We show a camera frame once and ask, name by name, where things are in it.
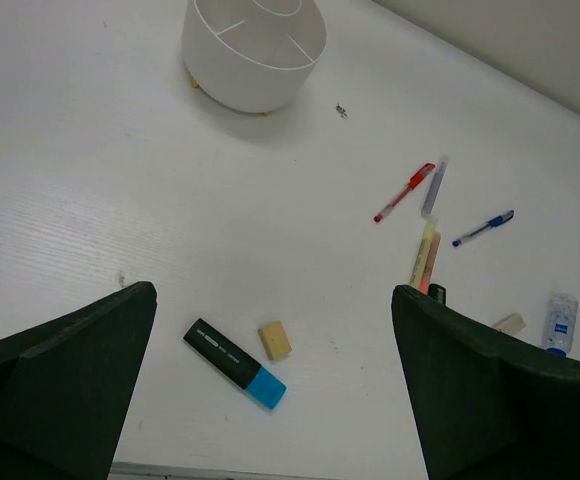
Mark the small glue bottle blue cap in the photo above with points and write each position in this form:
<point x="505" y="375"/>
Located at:
<point x="559" y="327"/>

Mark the yellow highlighter stick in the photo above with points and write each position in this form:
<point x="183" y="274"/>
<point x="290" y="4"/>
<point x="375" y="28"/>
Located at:
<point x="423" y="251"/>

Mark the small metal debris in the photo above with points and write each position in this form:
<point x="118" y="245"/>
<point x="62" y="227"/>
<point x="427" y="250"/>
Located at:
<point x="341" y="111"/>

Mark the red gel pen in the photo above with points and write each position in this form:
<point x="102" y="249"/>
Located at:
<point x="412" y="184"/>

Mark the beige eraser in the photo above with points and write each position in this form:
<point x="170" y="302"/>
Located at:
<point x="511" y="325"/>

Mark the white round desk organizer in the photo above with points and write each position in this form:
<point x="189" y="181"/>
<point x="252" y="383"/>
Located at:
<point x="252" y="56"/>

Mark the black highlighter blue cap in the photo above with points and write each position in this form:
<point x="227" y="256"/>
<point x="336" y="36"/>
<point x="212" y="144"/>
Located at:
<point x="235" y="364"/>

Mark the tan eraser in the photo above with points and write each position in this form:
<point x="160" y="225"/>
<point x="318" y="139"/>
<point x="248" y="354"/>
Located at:
<point x="275" y="340"/>

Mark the blue gel pen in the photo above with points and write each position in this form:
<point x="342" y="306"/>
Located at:
<point x="494" y="222"/>

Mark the orange highlighter stick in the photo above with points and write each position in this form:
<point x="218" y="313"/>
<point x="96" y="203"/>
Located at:
<point x="429" y="263"/>

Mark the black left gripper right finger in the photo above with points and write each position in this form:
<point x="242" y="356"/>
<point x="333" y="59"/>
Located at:
<point x="486" y="405"/>

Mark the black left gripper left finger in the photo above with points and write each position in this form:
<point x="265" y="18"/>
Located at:
<point x="66" y="386"/>

